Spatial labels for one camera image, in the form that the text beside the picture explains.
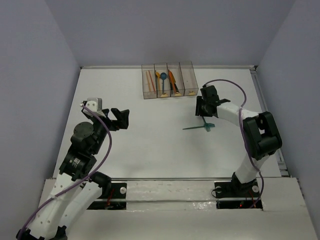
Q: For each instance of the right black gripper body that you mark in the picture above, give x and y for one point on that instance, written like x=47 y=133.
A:
x=204 y=110

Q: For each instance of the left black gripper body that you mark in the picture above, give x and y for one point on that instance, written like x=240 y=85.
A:
x=110 y=119

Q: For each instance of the gold knife black handle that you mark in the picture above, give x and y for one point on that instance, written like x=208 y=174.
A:
x=175 y=88
x=172 y=93

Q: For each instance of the teal fork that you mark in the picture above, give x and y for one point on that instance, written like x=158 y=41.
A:
x=199 y=127
x=206 y=125

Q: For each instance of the yellow orange chopstick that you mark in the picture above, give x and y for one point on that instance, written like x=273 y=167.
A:
x=148 y=81

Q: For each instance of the blue spoon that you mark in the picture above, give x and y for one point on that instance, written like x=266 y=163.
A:
x=163 y=77

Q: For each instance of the yellow orange spoon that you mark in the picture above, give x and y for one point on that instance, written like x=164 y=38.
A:
x=158 y=80

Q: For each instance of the orange chopstick long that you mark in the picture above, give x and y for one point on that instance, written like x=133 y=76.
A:
x=152 y=81

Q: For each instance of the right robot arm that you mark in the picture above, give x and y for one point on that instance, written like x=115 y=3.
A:
x=259 y=132

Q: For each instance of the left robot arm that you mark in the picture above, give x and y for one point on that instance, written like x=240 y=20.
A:
x=79 y=183

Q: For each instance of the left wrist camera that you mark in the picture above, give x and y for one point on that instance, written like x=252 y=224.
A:
x=94 y=104

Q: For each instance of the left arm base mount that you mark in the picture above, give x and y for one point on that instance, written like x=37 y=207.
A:
x=113 y=199

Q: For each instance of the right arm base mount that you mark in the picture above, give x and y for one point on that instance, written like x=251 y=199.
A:
x=230 y=199

